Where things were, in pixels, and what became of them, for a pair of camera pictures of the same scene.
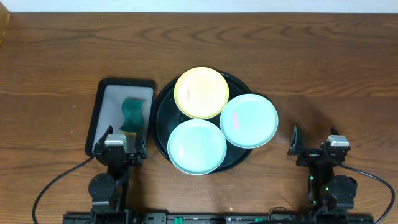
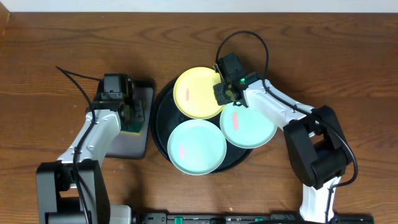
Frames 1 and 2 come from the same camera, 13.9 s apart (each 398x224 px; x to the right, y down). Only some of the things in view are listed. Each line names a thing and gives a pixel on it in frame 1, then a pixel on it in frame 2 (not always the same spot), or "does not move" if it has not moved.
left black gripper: x=141 y=154 to x=138 y=107
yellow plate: x=201 y=93 does not move
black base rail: x=359 y=218 does not move
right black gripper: x=310 y=155 to x=220 y=99
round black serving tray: x=168 y=115 does not move
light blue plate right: x=249 y=121 does not move
